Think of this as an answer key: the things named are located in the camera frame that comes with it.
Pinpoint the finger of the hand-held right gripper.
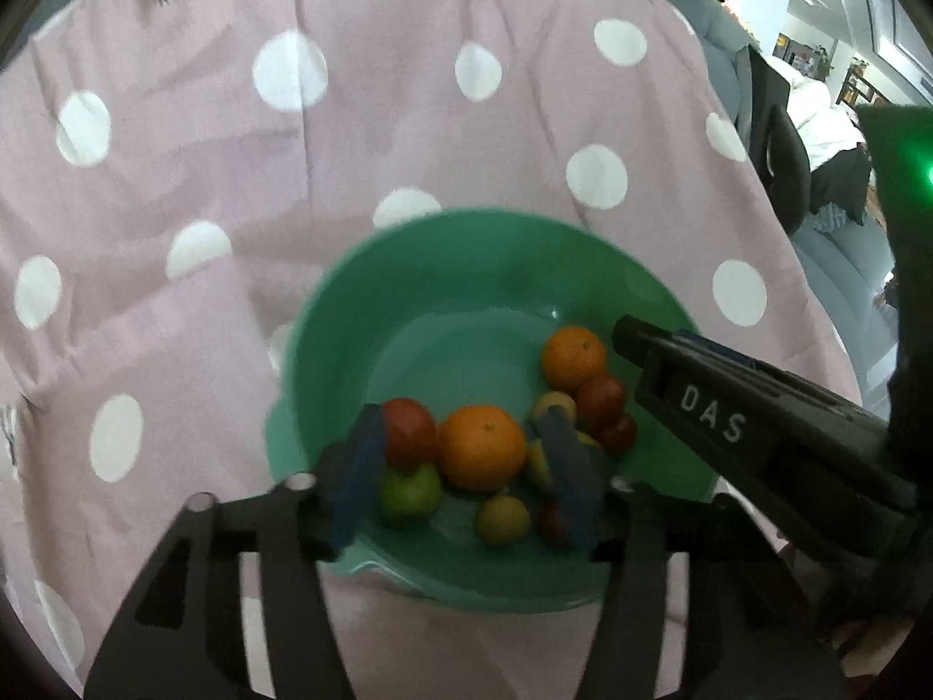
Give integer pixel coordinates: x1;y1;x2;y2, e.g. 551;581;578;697
611;315;676;376
674;331;888;429

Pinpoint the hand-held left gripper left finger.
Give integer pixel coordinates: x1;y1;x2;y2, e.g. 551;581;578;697
83;402;387;700

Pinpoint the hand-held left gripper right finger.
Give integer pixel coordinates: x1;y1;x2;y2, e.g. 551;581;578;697
528;408;850;700

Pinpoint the yellow cherry tomato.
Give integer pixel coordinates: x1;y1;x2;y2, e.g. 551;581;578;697
532;391;578;428
525;432;602;493

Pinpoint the green mango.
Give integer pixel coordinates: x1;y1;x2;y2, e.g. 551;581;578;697
377;463;444;526

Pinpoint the small orange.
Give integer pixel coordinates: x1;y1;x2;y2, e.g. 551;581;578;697
541;325;608;391

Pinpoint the yellow lemon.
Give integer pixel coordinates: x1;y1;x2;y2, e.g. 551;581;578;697
475;494;531;548

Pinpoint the large orange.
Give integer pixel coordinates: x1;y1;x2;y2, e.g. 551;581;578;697
437;404;527;493

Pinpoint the green plastic bowl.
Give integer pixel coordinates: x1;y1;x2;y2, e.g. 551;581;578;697
264;208;722;614

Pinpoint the grey sofa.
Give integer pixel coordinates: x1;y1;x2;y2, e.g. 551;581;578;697
619;0;899;398

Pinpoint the dark cloth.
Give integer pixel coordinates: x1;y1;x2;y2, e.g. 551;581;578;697
808;148;877;226

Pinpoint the black chair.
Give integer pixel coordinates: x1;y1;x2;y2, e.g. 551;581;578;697
735;47;812;236

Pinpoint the white duvet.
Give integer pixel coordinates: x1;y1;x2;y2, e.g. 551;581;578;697
764;57;870;170

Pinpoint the pink polka dot blanket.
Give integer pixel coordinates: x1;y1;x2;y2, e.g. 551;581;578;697
0;0;861;700

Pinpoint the ceiling air vent panel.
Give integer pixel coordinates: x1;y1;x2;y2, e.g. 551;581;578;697
854;0;933;85

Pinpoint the wooden wall shelf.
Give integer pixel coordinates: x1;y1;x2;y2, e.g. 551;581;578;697
837;58;899;109

